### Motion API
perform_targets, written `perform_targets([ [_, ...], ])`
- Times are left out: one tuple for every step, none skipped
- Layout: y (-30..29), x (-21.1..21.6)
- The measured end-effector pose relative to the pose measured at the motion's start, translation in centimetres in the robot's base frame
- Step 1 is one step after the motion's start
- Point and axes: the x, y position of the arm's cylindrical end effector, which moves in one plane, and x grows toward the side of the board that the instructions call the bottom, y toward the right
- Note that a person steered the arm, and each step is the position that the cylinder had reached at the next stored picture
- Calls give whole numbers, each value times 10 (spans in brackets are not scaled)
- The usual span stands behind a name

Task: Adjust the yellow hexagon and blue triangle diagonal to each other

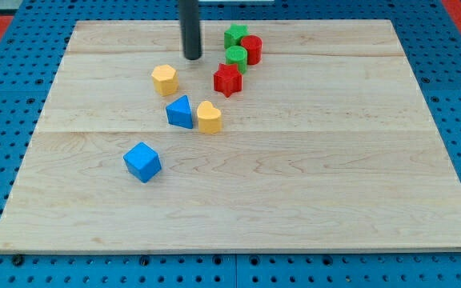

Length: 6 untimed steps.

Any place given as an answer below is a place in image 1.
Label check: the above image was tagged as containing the blue triangle block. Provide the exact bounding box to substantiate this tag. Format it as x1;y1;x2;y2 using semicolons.
166;95;193;129

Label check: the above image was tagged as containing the yellow hexagon block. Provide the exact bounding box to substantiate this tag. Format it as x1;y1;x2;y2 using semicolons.
151;65;178;96

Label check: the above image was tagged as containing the yellow heart block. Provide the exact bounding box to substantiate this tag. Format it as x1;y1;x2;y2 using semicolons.
196;101;222;134

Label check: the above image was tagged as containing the red star block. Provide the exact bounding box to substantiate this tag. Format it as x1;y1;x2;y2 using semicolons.
213;63;243;98

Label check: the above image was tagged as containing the blue cube block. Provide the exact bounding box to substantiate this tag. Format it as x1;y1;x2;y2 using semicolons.
123;142;162;183

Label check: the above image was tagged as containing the green cylinder block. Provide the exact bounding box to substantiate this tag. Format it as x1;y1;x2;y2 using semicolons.
225;46;248;74

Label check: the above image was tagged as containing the light wooden board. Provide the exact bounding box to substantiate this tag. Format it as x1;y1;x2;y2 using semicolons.
0;20;461;255

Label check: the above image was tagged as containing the red cylinder block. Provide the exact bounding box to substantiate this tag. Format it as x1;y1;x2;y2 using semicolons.
240;35;263;65

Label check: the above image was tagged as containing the green star block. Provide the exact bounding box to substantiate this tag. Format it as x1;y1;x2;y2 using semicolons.
223;23;249;49

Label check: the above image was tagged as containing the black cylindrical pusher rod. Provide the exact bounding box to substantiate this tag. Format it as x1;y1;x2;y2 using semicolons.
178;0;202;60

